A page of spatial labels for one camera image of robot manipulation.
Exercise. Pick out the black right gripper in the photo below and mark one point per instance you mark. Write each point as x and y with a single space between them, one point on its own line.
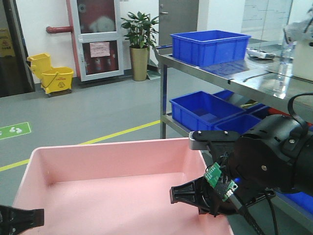
263 157

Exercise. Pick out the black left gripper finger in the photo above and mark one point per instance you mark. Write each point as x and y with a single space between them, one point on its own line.
14 221

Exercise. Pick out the pink plastic bin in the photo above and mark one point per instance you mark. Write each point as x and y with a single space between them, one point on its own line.
120 188

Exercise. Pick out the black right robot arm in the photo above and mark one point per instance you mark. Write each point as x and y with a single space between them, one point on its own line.
233 204

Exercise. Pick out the blue bin lower shelf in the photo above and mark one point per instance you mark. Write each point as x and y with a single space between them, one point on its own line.
202 111

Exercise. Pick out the stainless steel shelf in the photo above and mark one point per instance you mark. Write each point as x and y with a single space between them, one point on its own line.
258 85

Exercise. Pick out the blue bin on shelf top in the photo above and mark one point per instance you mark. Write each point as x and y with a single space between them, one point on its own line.
205 48

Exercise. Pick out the green circuit board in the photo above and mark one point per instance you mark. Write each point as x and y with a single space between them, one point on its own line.
219 181

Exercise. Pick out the green floor sign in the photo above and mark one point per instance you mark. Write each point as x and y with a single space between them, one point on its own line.
15 130

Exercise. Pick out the yellow mop bucket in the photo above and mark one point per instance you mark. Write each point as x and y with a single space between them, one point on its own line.
52 79

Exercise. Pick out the clear plastic bottle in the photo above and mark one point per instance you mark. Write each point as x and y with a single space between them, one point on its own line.
285 65

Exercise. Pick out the yellow wet floor sign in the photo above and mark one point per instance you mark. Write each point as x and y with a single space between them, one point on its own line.
6 46

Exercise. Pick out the plant in gold pot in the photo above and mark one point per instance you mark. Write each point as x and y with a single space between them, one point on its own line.
141 34

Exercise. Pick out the grey door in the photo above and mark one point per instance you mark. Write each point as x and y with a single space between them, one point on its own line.
176 16

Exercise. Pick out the fire hose cabinet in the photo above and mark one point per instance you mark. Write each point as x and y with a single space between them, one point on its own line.
96 38

